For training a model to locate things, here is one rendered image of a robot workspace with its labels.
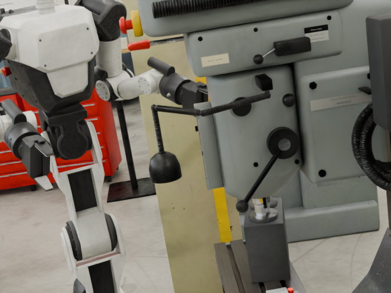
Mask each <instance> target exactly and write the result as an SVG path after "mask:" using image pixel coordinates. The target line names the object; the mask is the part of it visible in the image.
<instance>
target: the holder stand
mask: <svg viewBox="0 0 391 293"><path fill-rule="evenodd" d="M269 204H270V210H271V213H270V214H269V215H267V216H256V215H255V209H254V204H253V202H252V200H251V201H249V202H248V205H249V208H248V211H246V212H245V216H244V235H245V240H246V248H247V256H248V264H249V268H250V276H251V282H252V283H259V282H267V281H280V280H290V279H291V278H290V262H289V247H288V242H287V233H286V224H285V215H284V210H283V200H282V198H281V197H280V198H274V197H271V201H270V203H269Z"/></svg>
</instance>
